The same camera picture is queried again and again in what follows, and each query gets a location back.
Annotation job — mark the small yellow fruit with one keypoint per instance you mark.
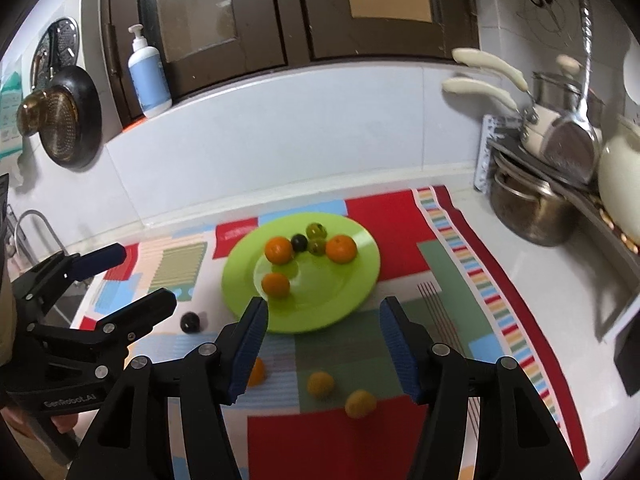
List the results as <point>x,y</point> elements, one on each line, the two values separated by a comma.
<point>320,383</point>
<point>360,403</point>

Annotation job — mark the colourful patchwork tablecloth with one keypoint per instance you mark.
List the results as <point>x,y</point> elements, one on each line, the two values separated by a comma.
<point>400,240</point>

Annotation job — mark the dark wooden window frame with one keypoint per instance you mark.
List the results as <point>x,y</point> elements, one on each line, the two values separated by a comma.
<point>295,10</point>

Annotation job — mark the blue white soap dispenser bottle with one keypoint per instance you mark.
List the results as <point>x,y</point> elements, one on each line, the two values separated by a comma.
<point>149,80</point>

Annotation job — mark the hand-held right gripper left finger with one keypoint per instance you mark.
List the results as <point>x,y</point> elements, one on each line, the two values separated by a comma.
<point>250,350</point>

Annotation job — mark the green plate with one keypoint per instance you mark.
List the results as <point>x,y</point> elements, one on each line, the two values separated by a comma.
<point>325,290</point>

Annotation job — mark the small brass round pan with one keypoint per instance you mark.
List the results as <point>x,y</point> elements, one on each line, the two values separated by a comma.
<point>32,112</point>

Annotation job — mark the brass perforated strainer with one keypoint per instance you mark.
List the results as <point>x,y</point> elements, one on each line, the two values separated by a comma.
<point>62,125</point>

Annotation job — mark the person's left hand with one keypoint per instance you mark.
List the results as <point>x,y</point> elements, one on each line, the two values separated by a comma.
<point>12,420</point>

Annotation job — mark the cream saucepan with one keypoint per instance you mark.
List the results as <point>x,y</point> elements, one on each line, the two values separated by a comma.
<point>480,91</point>

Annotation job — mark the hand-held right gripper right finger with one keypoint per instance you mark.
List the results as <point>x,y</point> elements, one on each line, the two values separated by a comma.
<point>400,355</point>

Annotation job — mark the thin gooseneck faucet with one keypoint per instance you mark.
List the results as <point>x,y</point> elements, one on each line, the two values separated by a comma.
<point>35,215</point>

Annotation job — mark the large orange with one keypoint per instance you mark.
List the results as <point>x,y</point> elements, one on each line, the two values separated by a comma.
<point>341,248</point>

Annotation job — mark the white kettle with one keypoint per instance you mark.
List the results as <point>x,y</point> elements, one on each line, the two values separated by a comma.
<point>622,180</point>

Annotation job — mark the small orange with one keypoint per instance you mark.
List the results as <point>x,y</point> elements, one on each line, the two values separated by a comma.
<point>258,374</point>

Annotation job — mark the metal spatula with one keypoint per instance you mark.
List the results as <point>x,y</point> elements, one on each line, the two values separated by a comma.
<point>570,145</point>

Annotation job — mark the green citrus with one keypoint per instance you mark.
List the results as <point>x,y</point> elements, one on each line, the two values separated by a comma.
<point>317,247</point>
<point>316,230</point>

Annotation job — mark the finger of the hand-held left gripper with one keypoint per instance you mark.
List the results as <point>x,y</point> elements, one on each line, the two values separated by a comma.
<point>95,260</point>
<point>145,310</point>

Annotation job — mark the dark plum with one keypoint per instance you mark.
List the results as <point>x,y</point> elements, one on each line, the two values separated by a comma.
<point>299,242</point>
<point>190,322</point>

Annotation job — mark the large steel pot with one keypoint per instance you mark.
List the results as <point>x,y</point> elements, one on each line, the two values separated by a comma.
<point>530,210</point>

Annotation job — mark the black frying pan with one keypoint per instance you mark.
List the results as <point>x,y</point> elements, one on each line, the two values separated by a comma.
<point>90,110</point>

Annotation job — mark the metal dish rack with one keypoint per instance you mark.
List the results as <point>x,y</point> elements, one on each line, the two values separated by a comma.
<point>607,260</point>

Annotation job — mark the metal steamer plate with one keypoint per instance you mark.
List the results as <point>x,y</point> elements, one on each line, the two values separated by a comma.
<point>60,42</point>

